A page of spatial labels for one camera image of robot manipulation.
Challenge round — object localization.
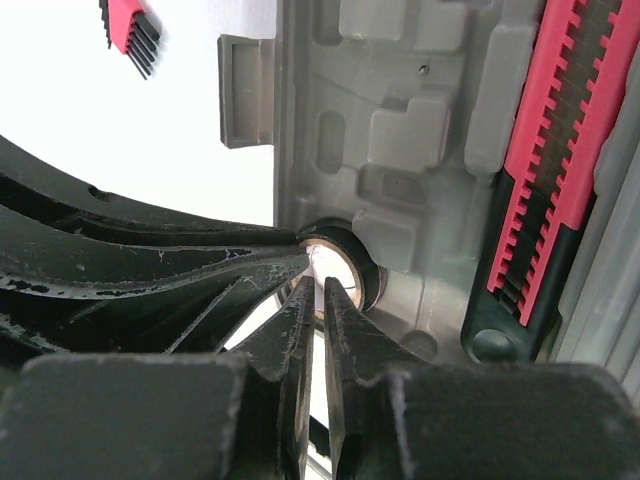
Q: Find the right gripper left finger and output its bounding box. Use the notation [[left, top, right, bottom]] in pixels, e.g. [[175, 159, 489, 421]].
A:
[[1, 277, 315, 479]]

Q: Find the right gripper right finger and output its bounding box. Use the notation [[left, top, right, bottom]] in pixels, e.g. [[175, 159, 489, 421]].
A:
[[324, 278, 639, 479]]

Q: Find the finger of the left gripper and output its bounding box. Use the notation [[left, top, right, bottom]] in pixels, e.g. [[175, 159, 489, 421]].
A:
[[1, 209, 308, 355], [1, 138, 297, 247]]

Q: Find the black tape roll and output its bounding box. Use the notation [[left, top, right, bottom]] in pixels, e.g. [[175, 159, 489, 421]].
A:
[[286, 218, 386, 322]]

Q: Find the red hex key set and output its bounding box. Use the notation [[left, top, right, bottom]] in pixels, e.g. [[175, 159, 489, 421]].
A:
[[98, 0, 161, 80]]

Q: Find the grey plastic tool case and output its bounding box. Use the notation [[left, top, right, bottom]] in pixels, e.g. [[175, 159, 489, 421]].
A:
[[218, 1, 639, 398]]

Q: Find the red utility knife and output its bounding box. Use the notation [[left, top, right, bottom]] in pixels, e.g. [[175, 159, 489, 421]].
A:
[[460, 0, 639, 363]]

